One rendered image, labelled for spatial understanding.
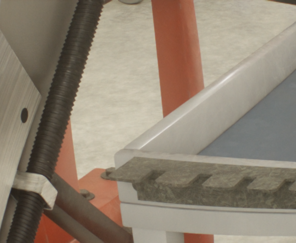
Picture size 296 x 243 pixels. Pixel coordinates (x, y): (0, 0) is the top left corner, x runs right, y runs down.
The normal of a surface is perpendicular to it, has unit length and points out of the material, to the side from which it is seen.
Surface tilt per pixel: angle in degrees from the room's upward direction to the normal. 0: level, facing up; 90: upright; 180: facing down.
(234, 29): 0
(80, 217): 90
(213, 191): 90
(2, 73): 90
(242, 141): 0
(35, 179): 40
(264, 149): 0
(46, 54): 90
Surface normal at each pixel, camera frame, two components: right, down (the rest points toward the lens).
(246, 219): -0.46, 0.33
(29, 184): -0.37, -0.51
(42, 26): 0.88, 0.07
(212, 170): -0.09, -0.94
